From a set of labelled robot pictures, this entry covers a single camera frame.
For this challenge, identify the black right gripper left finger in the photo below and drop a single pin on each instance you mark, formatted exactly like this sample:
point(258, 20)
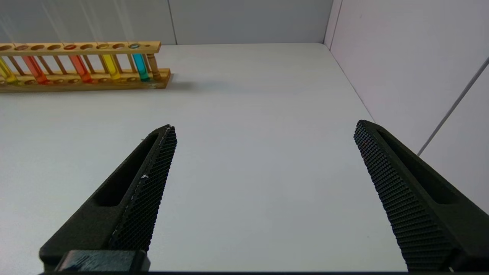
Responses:
point(114, 214)

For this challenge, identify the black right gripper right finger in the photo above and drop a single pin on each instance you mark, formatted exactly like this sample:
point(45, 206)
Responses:
point(420, 214)

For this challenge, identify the yellow pigment test tube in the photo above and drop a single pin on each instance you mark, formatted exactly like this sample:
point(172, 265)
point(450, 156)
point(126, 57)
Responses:
point(7, 74)
point(110, 67)

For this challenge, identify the red pigment test tube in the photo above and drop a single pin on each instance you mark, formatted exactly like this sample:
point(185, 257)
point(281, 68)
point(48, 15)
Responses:
point(81, 69)
point(35, 70)

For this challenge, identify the blue pigment test tube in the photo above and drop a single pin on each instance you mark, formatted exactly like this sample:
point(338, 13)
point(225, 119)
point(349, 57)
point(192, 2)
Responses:
point(140, 67)

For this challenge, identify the wooden test tube rack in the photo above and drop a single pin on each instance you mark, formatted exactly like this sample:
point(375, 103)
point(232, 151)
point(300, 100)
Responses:
point(154, 47)

